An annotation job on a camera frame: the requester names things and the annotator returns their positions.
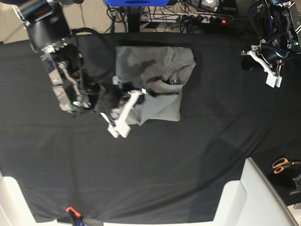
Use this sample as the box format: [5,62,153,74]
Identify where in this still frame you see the black table cloth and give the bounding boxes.
[0,32,301,224]

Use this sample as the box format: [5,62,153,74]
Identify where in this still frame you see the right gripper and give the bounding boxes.
[93,82,158,118]

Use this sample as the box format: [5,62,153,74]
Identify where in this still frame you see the orange handled scissors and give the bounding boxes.
[272,158,301,174]

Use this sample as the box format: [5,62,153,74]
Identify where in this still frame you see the black metal bracket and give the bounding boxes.
[290,175,301,195]

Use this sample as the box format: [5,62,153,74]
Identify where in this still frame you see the white chair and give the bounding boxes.
[0,175,36,226]
[213,157,298,226]

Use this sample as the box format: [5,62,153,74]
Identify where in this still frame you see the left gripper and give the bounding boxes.
[241,39,288,71]

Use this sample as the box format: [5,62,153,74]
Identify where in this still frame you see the grey T-shirt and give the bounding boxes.
[116,46,196,125]

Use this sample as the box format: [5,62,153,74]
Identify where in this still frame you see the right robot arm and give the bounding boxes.
[12,0,147,119]

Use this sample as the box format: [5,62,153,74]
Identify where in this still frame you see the white chair right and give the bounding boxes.
[213,157,298,226]

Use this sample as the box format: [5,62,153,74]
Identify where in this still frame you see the blue plastic stand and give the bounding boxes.
[104,0,169,7]

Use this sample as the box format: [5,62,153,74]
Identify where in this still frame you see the white chair left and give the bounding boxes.
[0,175,36,226]

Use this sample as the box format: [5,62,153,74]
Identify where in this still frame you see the orange black clamp bottom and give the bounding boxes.
[65,206,103,226]

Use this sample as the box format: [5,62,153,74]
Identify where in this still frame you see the white power strip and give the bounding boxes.
[140,12,234,25]

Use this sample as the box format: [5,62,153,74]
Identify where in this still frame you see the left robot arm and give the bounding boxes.
[241,0,301,72]

